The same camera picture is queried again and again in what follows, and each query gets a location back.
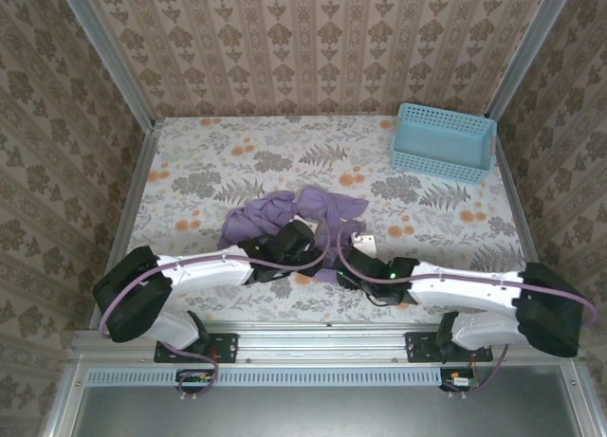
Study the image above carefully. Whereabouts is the purple t-shirt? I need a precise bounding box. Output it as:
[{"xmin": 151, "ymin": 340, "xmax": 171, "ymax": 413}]
[{"xmin": 216, "ymin": 185, "xmax": 370, "ymax": 284}]

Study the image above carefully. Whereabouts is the light blue plastic basket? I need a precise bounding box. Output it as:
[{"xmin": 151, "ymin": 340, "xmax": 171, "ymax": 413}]
[{"xmin": 389, "ymin": 102, "xmax": 498, "ymax": 186}]

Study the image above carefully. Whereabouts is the floral patterned table cover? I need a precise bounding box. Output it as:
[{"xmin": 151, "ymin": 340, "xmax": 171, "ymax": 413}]
[{"xmin": 108, "ymin": 116, "xmax": 546, "ymax": 324}]

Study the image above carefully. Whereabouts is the small connector board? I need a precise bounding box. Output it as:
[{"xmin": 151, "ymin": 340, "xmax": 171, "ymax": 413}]
[
  {"xmin": 175, "ymin": 369, "xmax": 214, "ymax": 393},
  {"xmin": 440, "ymin": 368, "xmax": 480, "ymax": 393}
]

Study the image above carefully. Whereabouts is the grey metal panel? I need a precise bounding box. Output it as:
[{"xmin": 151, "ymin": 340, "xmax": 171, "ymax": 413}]
[{"xmin": 70, "ymin": 384, "xmax": 584, "ymax": 437}]

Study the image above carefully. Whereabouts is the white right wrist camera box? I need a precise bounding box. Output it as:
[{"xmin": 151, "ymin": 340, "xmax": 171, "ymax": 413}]
[{"xmin": 349, "ymin": 232, "xmax": 376, "ymax": 256}]

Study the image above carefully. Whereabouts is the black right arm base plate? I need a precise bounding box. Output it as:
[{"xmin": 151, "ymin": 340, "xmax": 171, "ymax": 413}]
[{"xmin": 405, "ymin": 331, "xmax": 494, "ymax": 364}]

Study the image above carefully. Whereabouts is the aluminium mounting rail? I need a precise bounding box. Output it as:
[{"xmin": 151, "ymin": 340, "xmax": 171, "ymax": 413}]
[{"xmin": 70, "ymin": 322, "xmax": 582, "ymax": 362}]

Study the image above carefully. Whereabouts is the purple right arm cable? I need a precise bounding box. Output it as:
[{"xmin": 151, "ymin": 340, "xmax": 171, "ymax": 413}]
[{"xmin": 336, "ymin": 220, "xmax": 598, "ymax": 400}]

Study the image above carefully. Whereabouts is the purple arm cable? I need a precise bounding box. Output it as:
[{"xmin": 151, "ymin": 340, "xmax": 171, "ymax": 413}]
[
  {"xmin": 97, "ymin": 216, "xmax": 333, "ymax": 403},
  {"xmin": 336, "ymin": 220, "xmax": 598, "ymax": 400}
]

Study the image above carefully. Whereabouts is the slotted grey cable duct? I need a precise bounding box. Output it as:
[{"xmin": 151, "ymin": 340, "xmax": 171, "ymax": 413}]
[{"xmin": 87, "ymin": 366, "xmax": 445, "ymax": 388}]

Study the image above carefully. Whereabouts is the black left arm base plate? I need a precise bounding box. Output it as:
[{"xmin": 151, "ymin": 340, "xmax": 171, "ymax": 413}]
[{"xmin": 154, "ymin": 332, "xmax": 238, "ymax": 364}]

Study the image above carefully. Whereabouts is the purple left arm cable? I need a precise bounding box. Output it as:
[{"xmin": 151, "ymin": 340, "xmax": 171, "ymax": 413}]
[{"xmin": 97, "ymin": 216, "xmax": 333, "ymax": 403}]

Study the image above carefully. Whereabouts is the aluminium table side rail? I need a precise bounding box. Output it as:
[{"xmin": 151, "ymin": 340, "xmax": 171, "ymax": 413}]
[
  {"xmin": 495, "ymin": 142, "xmax": 561, "ymax": 327},
  {"xmin": 89, "ymin": 118, "xmax": 165, "ymax": 329}
]

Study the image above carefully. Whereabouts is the aluminium frame bar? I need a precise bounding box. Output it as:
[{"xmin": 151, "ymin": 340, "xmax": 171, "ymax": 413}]
[
  {"xmin": 561, "ymin": 360, "xmax": 607, "ymax": 437},
  {"xmin": 40, "ymin": 355, "xmax": 89, "ymax": 437}
]

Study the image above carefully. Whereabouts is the aluminium frame post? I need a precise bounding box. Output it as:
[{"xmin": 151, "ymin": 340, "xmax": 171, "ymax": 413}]
[
  {"xmin": 55, "ymin": 0, "xmax": 157, "ymax": 130},
  {"xmin": 487, "ymin": 0, "xmax": 578, "ymax": 120}
]

